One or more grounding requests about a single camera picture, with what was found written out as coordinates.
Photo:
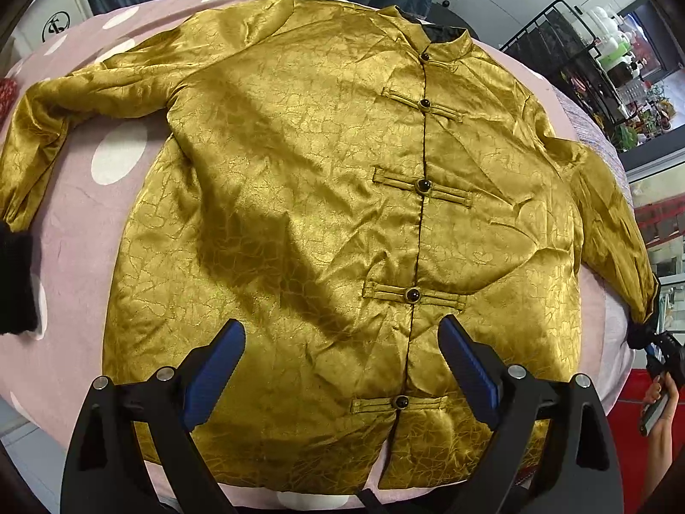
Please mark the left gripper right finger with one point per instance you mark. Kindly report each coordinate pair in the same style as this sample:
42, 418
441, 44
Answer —
578, 470

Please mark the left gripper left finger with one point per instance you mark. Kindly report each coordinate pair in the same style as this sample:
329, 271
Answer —
105, 471

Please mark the gold satin padded jacket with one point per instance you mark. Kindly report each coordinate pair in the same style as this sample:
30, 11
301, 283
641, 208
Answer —
338, 179

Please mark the person's right hand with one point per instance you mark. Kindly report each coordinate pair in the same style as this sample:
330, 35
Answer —
659, 407

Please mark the pink polka dot bedsheet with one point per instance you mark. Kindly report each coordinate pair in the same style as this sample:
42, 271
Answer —
45, 374

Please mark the green plastic bottle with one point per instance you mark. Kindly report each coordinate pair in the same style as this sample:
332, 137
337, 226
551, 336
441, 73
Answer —
608, 61

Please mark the red floral folded cloth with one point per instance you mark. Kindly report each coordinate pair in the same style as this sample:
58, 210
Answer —
8, 95

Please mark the white machine with display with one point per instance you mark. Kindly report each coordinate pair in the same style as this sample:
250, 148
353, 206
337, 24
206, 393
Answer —
45, 19

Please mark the black wire shelf rack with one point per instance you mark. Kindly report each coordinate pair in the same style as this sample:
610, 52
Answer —
561, 47

